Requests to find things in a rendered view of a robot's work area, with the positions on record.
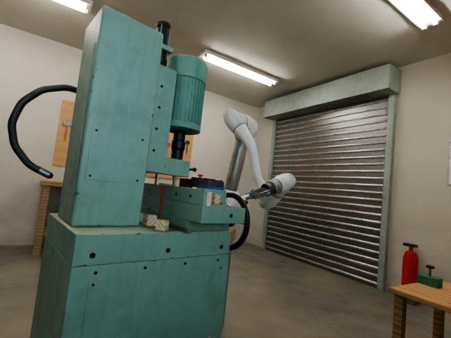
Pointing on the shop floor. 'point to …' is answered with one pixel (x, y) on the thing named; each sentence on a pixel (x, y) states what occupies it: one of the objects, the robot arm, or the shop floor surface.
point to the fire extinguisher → (410, 268)
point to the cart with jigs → (442, 298)
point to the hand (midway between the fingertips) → (244, 198)
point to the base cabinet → (130, 298)
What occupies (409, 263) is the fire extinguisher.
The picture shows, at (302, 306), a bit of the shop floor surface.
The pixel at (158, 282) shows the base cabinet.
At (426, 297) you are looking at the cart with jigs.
